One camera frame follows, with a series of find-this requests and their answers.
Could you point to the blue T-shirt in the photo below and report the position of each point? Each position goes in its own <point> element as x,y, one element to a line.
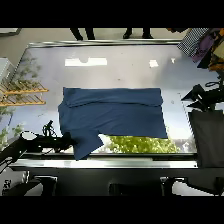
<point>113,111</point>

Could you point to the person's legs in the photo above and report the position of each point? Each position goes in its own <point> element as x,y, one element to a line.
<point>78,33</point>
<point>145,33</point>

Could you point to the dark grey garment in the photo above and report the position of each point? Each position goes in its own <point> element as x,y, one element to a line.
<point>208,140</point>

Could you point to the checked shirt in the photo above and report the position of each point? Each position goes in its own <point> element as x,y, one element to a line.
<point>193,41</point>

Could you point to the purple garment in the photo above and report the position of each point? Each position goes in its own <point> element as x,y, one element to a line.
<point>204,48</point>

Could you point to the silver frame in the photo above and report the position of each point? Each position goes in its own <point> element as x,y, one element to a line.
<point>100,164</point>

